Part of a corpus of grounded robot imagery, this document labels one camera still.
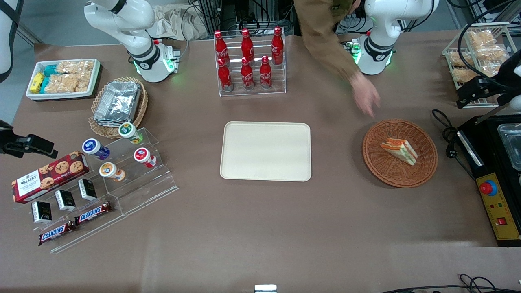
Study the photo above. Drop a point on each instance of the metal appliance lid bar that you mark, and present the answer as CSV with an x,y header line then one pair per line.
x,y
486,118

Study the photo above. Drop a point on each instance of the orange cap yogurt bottle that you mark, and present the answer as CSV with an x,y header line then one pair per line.
x,y
110,171

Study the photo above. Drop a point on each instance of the small black chocolate box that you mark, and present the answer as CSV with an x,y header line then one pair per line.
x,y
65,200
87,189
42,211

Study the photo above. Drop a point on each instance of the cream plastic serving tray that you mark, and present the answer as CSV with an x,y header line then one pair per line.
x,y
264,151

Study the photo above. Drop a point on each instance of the teal snack pack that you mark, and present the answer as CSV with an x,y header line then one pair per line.
x,y
44,84
49,70

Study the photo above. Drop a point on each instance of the light oval wicker basket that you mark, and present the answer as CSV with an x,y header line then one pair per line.
x,y
142,106

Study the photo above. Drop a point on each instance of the blue cap yogurt bottle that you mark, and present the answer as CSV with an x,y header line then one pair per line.
x,y
94,147

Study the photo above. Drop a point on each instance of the bagged rice cracker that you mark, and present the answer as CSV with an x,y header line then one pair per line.
x,y
83,83
490,70
481,38
462,75
490,53
75,66
61,83
460,59

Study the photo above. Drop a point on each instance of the crumpled beige bag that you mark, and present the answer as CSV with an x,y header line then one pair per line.
x,y
175,22

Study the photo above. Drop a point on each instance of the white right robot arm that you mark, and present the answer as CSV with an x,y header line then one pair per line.
x,y
138,36

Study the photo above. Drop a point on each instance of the person's bare hand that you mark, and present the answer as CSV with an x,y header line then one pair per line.
x,y
365,95

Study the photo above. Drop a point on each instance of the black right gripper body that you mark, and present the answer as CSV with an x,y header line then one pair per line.
x,y
9,145

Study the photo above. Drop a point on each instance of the brown round wicker basket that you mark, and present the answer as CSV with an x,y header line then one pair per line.
x,y
390,173

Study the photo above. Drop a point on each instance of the forearm in brown sleeve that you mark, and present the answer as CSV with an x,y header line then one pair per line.
x,y
321,36

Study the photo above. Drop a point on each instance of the white rectangular snack tray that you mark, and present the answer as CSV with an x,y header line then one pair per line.
x,y
95,77

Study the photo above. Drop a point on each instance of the red cap yogurt bottle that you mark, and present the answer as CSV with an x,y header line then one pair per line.
x,y
143,156

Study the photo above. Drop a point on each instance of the clear plastic container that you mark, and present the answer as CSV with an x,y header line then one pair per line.
x,y
512,142

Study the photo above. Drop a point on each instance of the clear acrylic stepped stand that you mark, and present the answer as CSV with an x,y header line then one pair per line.
x,y
93,232
154,183

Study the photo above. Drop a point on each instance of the red Walkers cookie box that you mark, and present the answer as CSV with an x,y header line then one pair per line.
x,y
49,177

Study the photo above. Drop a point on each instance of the red emergency stop button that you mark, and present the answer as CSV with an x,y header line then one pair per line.
x,y
488,188

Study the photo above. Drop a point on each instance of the black appliance with yellow panel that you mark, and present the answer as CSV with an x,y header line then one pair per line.
x,y
480,162

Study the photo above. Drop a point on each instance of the Snickers chocolate bar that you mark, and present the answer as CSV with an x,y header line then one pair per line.
x,y
93,213
57,233

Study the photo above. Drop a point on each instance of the yellow snack pack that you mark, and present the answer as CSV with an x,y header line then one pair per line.
x,y
36,82

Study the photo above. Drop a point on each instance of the red cola bottle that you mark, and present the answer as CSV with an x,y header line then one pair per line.
x,y
277,47
224,77
247,76
265,75
247,44
221,47

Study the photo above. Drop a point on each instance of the clear acrylic bottle rack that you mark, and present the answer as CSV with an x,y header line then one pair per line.
x,y
252,92

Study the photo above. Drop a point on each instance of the stack of foil containers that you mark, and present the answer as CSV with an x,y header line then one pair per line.
x,y
118,103

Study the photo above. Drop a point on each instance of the green cap yogurt bottle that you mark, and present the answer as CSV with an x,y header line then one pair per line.
x,y
129,131

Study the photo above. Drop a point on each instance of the triangular sandwich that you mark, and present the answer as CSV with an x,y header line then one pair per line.
x,y
401,151

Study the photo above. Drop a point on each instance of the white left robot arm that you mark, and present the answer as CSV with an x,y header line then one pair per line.
x,y
378,36

